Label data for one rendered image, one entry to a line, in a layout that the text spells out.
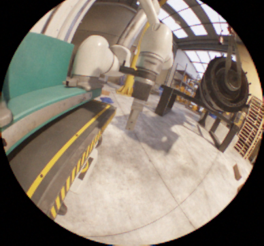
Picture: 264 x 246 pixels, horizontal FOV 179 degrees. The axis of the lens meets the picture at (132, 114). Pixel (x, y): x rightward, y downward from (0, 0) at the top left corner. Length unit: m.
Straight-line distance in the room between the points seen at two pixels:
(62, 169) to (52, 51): 0.40
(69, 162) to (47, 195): 0.10
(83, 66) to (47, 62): 0.17
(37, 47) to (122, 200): 0.73
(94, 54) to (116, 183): 0.66
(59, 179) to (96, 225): 0.35
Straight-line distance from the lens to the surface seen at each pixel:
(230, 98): 0.92
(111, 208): 0.51
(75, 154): 0.23
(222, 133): 3.44
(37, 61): 0.39
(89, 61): 0.40
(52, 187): 0.21
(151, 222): 0.57
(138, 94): 0.24
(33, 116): 0.24
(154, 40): 0.29
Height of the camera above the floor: 0.50
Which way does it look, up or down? 22 degrees down
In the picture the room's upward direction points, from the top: 18 degrees clockwise
